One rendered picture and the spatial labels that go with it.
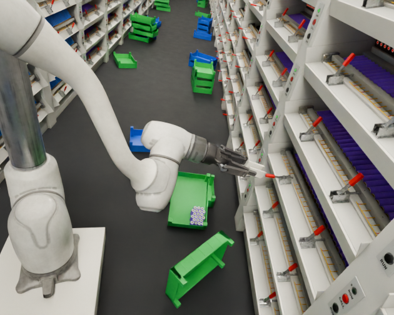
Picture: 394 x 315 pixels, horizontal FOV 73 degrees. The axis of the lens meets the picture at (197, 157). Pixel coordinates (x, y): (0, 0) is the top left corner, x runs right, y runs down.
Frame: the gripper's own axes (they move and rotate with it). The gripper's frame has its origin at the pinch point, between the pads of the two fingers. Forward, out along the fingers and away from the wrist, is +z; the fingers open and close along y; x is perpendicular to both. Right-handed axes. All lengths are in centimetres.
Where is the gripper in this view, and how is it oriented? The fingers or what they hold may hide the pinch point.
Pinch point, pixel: (255, 169)
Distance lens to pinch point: 98.8
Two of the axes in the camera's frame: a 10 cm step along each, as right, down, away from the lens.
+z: 9.2, 3.1, 2.2
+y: -0.2, 6.1, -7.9
